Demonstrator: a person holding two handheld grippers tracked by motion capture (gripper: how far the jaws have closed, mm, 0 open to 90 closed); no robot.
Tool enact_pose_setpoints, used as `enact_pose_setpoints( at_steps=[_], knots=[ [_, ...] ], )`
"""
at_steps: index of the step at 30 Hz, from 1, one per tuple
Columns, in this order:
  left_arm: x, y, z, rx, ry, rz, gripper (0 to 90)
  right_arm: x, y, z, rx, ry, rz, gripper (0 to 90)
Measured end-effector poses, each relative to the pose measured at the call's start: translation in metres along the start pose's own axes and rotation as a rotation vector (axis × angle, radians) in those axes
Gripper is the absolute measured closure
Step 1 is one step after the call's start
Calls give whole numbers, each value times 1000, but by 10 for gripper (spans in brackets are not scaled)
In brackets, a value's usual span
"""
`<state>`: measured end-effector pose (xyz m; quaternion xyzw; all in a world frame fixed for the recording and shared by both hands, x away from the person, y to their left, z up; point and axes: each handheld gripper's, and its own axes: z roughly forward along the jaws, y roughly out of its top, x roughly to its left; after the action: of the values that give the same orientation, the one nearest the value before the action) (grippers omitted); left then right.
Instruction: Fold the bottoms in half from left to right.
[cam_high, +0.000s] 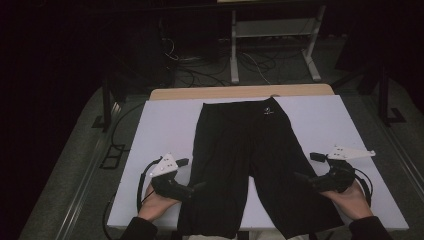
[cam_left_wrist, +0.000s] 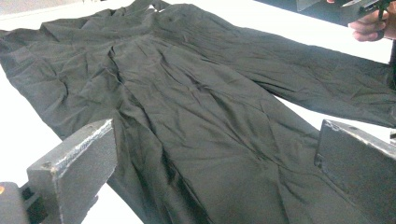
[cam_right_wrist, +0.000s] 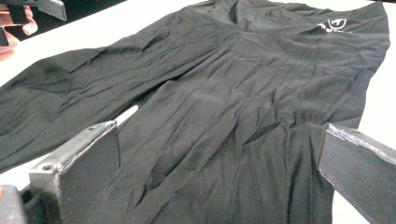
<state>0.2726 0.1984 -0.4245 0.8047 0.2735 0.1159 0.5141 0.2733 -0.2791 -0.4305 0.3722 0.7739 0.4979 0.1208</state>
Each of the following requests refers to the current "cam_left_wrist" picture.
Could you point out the black pants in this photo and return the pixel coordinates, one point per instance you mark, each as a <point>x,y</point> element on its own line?
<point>202,124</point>

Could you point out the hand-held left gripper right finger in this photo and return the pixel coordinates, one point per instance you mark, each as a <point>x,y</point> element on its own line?
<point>358,174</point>

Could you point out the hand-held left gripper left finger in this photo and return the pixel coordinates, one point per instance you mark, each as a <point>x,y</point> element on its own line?
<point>77,174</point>

